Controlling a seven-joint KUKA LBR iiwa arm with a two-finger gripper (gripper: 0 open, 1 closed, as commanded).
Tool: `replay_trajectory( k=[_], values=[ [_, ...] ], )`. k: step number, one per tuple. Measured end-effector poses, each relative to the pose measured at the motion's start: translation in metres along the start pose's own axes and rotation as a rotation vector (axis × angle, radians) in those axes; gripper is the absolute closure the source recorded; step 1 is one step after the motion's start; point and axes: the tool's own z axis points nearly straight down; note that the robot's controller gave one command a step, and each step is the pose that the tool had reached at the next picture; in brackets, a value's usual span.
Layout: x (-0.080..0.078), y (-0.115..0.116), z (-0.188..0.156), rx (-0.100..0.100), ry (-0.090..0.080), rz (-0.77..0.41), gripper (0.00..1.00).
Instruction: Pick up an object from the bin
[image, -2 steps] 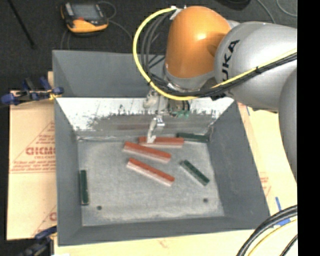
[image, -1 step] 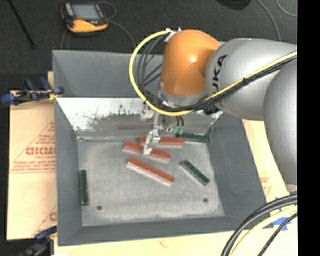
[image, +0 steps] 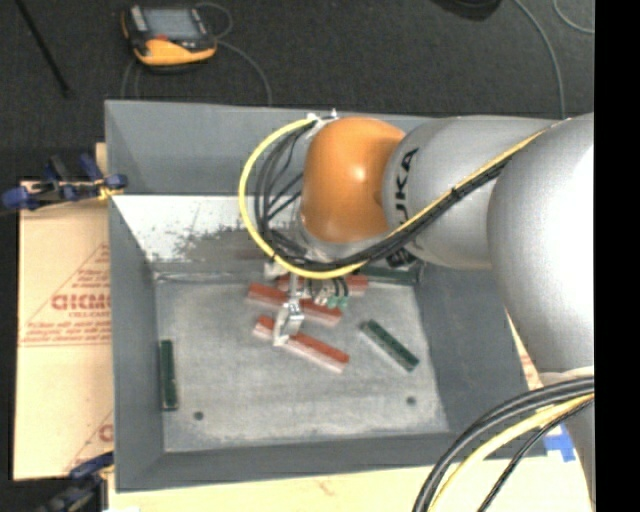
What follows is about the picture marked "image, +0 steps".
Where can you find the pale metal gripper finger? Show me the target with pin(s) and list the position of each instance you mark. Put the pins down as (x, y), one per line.
(279, 330)
(295, 320)

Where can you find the grey metal bin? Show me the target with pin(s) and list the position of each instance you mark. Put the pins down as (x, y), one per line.
(240, 395)

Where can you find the dark green flat block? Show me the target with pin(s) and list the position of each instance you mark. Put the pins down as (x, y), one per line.
(168, 376)
(387, 275)
(390, 346)

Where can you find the red-brown flat block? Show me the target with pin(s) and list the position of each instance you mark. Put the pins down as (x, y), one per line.
(315, 350)
(320, 311)
(356, 286)

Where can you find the brown cardboard board, red print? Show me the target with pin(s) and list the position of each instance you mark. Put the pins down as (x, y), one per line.
(60, 380)

